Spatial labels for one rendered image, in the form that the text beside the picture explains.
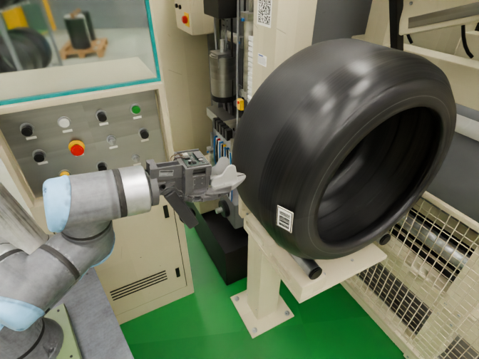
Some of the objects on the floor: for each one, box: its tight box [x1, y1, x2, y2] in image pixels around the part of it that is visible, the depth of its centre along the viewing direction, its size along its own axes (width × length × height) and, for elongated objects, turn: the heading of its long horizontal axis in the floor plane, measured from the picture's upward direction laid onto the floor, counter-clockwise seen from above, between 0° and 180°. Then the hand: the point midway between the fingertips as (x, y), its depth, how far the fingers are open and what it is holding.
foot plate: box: [230, 290, 294, 338], centre depth 174 cm, size 27×27×2 cm
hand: (239, 179), depth 68 cm, fingers closed
